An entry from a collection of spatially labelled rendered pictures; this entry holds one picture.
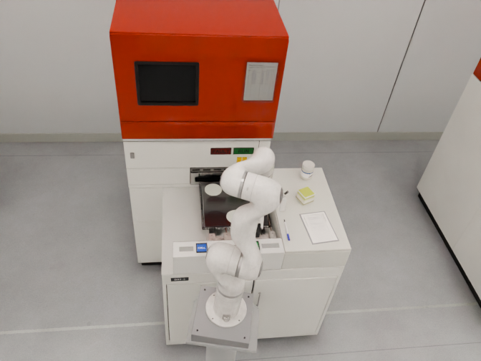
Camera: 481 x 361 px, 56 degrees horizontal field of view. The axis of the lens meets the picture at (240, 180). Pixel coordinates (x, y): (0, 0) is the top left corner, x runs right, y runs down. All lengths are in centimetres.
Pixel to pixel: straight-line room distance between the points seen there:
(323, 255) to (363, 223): 158
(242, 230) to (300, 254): 70
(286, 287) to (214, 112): 102
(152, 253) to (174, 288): 83
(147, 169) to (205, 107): 56
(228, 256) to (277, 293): 81
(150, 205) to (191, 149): 52
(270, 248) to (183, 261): 44
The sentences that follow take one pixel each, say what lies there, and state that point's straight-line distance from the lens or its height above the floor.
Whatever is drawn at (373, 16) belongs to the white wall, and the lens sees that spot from 406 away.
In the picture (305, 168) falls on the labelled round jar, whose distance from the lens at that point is 260.
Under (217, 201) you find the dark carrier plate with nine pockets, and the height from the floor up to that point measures 90.
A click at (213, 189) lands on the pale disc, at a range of 260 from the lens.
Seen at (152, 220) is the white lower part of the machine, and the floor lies 53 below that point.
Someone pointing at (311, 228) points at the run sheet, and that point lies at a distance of 239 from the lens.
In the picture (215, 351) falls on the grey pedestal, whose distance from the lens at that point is 237.
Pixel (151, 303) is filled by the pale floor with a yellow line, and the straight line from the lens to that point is 320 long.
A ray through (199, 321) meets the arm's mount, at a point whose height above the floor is 88.
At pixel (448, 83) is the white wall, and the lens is 475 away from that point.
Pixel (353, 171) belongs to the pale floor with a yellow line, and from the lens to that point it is 434.
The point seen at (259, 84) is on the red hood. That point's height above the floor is 156.
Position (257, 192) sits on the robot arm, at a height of 165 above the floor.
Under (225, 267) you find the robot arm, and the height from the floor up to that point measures 125.
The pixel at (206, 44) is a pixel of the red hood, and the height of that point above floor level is 177.
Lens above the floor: 272
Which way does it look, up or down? 43 degrees down
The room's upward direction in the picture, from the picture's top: 6 degrees clockwise
